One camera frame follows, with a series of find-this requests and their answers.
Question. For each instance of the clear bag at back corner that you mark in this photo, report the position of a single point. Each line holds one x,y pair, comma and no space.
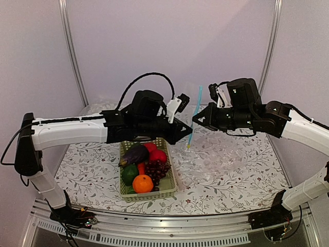
94,110

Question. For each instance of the right aluminium frame post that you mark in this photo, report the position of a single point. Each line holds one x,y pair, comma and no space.
275,23

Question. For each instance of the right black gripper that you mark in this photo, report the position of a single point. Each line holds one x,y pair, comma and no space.
209,121

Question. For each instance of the green plastic basket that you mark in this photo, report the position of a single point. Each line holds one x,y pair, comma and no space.
167,185

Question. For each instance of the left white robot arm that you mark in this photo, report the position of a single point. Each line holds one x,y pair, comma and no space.
111,126

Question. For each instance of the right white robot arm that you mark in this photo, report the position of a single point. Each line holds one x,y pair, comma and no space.
282,121

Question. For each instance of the crumpled clear plastic bag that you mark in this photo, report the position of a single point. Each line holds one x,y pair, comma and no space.
207,157

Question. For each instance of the purple eggplant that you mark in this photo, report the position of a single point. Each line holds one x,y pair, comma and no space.
136,154

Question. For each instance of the dark red grape bunch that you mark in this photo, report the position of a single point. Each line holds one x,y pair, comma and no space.
156,170

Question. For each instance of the red apple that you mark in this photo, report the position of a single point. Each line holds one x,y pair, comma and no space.
158,155

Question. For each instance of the clear zip bag blue zipper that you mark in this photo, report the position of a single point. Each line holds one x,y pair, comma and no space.
194,91

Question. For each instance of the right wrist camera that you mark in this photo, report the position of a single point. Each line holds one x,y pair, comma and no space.
217,94

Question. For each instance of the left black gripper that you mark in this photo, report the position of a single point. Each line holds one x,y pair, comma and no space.
177,135

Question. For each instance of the orange fruit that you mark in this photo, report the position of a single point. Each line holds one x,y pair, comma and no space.
142,184

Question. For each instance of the front aluminium rail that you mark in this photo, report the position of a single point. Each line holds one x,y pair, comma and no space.
124,229

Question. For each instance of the green pepper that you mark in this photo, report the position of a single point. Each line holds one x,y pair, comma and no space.
129,173

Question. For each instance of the aluminium frame post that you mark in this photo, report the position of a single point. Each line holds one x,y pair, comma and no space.
275,23
71,51

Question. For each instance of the orange carrot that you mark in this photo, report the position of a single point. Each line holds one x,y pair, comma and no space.
141,168

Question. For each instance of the left aluminium frame post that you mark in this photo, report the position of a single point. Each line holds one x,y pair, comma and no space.
71,51

